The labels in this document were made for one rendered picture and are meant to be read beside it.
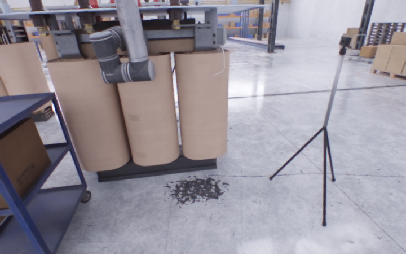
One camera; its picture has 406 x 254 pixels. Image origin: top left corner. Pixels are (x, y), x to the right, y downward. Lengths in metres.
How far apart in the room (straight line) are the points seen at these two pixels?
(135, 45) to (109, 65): 0.18
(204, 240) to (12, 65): 3.28
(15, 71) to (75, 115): 2.15
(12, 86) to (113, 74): 2.75
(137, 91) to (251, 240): 1.26
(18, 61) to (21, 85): 0.33
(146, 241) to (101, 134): 0.83
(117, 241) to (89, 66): 1.16
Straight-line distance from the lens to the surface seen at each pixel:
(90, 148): 1.83
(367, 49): 9.27
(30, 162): 1.46
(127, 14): 1.13
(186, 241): 1.53
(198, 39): 1.54
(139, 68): 1.16
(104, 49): 1.18
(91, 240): 1.72
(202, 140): 1.73
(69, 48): 1.66
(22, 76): 3.81
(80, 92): 1.66
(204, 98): 1.59
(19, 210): 1.30
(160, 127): 1.65
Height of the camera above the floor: 1.25
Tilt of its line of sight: 26 degrees down
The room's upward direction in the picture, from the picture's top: 2 degrees counter-clockwise
